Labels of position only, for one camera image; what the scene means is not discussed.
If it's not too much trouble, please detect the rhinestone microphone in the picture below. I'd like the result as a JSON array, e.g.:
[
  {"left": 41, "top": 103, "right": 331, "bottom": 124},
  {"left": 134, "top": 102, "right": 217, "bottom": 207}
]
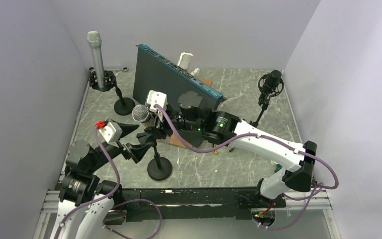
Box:
[{"left": 131, "top": 105, "right": 153, "bottom": 127}]

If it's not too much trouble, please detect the green handled screwdriver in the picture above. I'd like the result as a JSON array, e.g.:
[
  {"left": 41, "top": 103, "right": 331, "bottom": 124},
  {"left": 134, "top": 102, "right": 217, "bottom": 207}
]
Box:
[{"left": 274, "top": 165, "right": 283, "bottom": 173}]

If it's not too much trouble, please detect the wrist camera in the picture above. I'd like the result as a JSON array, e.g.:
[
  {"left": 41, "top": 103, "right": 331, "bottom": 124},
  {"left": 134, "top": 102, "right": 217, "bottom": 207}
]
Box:
[
  {"left": 145, "top": 90, "right": 167, "bottom": 113},
  {"left": 95, "top": 121, "right": 122, "bottom": 143}
]

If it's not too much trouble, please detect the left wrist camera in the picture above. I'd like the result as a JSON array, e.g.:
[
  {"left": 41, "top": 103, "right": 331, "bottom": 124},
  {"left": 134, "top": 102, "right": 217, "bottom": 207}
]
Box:
[{"left": 95, "top": 121, "right": 122, "bottom": 143}]

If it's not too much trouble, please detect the shock mount desk stand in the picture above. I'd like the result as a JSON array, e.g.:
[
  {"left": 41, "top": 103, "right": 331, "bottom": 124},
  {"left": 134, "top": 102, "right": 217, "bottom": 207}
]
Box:
[{"left": 89, "top": 69, "right": 136, "bottom": 117}]

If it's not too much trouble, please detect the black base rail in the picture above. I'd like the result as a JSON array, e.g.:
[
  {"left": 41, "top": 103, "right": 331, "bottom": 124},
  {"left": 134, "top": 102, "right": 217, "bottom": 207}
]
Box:
[{"left": 41, "top": 187, "right": 330, "bottom": 225}]

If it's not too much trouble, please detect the wooden board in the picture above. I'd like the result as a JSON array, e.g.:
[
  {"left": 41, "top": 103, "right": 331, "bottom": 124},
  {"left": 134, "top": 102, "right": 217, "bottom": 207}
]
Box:
[{"left": 157, "top": 78, "right": 212, "bottom": 148}]

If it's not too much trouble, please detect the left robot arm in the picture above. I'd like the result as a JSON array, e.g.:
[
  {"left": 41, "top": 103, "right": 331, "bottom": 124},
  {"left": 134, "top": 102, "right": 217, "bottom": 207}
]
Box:
[{"left": 50, "top": 119, "right": 156, "bottom": 239}]

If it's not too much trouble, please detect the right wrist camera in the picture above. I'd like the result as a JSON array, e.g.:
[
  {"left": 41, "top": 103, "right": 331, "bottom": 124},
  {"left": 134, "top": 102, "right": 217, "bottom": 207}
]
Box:
[{"left": 145, "top": 90, "right": 167, "bottom": 113}]

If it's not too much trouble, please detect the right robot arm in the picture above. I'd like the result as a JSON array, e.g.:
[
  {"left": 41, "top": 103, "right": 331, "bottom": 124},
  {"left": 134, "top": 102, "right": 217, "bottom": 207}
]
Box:
[{"left": 132, "top": 90, "right": 317, "bottom": 207}]

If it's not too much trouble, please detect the dark network switch box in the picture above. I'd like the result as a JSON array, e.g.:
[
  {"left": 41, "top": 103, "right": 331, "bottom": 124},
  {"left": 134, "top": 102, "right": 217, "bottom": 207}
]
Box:
[{"left": 133, "top": 44, "right": 226, "bottom": 131}]

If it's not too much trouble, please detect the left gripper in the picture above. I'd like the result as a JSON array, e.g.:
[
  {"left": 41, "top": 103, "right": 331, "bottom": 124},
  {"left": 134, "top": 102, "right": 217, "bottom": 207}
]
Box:
[{"left": 88, "top": 121, "right": 154, "bottom": 172}]

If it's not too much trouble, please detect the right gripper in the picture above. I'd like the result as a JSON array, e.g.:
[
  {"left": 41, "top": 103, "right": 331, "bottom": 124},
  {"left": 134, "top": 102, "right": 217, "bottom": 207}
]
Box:
[{"left": 145, "top": 105, "right": 203, "bottom": 138}]

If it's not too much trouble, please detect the silver microphone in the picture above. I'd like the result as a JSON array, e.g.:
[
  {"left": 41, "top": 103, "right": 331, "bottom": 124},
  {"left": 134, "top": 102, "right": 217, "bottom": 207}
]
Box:
[{"left": 87, "top": 31, "right": 104, "bottom": 89}]

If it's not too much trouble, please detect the small white bottle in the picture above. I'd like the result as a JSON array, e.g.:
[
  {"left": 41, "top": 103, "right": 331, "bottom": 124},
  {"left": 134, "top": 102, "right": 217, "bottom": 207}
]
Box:
[{"left": 191, "top": 68, "right": 200, "bottom": 76}]

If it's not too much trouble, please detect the black tripod shock mount stand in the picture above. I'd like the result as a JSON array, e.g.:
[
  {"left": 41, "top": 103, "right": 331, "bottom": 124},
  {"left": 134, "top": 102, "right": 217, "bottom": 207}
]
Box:
[{"left": 250, "top": 73, "right": 284, "bottom": 127}]

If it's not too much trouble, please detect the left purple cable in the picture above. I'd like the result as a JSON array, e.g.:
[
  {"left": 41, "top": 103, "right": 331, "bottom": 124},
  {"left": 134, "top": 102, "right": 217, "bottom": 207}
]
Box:
[{"left": 52, "top": 126, "right": 163, "bottom": 239}]

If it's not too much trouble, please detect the black condenser microphone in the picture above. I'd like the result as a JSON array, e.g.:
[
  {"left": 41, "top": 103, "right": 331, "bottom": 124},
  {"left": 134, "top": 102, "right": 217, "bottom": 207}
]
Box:
[{"left": 263, "top": 70, "right": 283, "bottom": 96}]

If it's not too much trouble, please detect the clip desk mic stand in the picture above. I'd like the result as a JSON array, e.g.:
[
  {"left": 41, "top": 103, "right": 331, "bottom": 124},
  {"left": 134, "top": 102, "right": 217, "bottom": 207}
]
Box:
[{"left": 136, "top": 132, "right": 173, "bottom": 181}]

